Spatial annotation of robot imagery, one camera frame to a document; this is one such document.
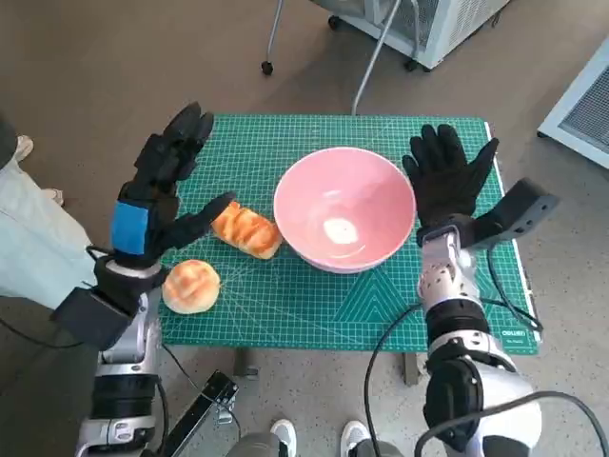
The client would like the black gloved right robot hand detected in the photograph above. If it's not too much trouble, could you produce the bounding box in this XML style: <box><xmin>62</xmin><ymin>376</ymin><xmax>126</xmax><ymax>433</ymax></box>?
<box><xmin>402</xmin><ymin>123</ymin><xmax>501</xmax><ymax>228</ymax></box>

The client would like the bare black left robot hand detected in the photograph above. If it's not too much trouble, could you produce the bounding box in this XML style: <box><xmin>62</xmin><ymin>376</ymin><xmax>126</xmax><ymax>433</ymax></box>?
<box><xmin>109</xmin><ymin>101</ymin><xmax>238</xmax><ymax>268</ymax></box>

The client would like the round toy bread bun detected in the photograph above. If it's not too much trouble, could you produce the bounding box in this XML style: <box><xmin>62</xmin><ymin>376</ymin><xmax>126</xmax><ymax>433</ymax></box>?
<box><xmin>161</xmin><ymin>258</ymin><xmax>223</xmax><ymax>316</ymax></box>

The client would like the pink bowl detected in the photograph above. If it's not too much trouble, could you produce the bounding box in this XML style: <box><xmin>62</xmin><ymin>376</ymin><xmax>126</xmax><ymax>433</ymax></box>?
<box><xmin>272</xmin><ymin>146</ymin><xmax>418</xmax><ymax>274</ymax></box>

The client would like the long striped toy bread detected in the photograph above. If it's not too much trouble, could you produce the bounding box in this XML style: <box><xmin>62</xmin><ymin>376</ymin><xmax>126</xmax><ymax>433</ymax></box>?
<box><xmin>210</xmin><ymin>200</ymin><xmax>283</xmax><ymax>261</ymax></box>

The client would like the person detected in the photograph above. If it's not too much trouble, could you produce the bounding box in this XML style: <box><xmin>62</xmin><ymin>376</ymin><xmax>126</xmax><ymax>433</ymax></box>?
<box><xmin>0</xmin><ymin>111</ymin><xmax>104</xmax><ymax>311</ymax></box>
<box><xmin>226</xmin><ymin>418</ymin><xmax>413</xmax><ymax>457</ymax></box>

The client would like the white cabinet with grille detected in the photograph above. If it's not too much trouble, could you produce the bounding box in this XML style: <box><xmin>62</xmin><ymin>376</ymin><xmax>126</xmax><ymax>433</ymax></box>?
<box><xmin>537</xmin><ymin>37</ymin><xmax>609</xmax><ymax>170</ymax></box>

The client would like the white ventilated cabinet on casters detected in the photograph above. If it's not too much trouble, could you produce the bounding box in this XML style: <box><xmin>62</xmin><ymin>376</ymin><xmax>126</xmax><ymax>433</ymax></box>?
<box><xmin>313</xmin><ymin>0</ymin><xmax>506</xmax><ymax>73</ymax></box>

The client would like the grey table leg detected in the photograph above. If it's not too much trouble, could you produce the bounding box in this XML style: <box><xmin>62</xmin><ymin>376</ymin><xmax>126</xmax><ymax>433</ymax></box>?
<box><xmin>232</xmin><ymin>349</ymin><xmax>259</xmax><ymax>380</ymax></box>
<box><xmin>403</xmin><ymin>352</ymin><xmax>423</xmax><ymax>387</ymax></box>

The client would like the green cutting mat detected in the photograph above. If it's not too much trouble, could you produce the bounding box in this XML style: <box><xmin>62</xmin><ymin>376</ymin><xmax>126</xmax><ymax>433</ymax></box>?
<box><xmin>157</xmin><ymin>112</ymin><xmax>542</xmax><ymax>356</ymax></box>

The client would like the black metal bar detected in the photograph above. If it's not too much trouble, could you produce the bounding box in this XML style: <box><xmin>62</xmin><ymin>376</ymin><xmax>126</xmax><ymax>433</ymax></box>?
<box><xmin>156</xmin><ymin>369</ymin><xmax>240</xmax><ymax>457</ymax></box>

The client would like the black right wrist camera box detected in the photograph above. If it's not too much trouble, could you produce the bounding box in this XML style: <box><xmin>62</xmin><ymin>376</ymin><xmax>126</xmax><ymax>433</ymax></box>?
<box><xmin>463</xmin><ymin>177</ymin><xmax>560</xmax><ymax>249</ymax></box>

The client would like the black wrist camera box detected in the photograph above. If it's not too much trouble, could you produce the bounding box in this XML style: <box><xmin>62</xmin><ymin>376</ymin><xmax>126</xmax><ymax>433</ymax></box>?
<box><xmin>49</xmin><ymin>288</ymin><xmax>140</xmax><ymax>351</ymax></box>
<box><xmin>463</xmin><ymin>177</ymin><xmax>560</xmax><ymax>249</ymax></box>

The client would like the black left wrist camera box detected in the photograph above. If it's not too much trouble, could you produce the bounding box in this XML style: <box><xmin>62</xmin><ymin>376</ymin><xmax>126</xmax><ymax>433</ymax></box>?
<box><xmin>49</xmin><ymin>288</ymin><xmax>140</xmax><ymax>351</ymax></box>

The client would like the black right camera cable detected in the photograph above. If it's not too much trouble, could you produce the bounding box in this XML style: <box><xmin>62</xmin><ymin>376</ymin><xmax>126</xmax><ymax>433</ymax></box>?
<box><xmin>475</xmin><ymin>245</ymin><xmax>545</xmax><ymax>335</ymax></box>

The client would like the grey metal frame chair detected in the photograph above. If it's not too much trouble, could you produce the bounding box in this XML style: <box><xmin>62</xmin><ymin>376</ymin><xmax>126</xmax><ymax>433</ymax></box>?
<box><xmin>260</xmin><ymin>0</ymin><xmax>402</xmax><ymax>116</ymax></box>

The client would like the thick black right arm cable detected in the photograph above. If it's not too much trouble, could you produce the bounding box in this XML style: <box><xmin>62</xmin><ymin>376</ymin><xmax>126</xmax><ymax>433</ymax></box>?
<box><xmin>413</xmin><ymin>389</ymin><xmax>609</xmax><ymax>457</ymax></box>

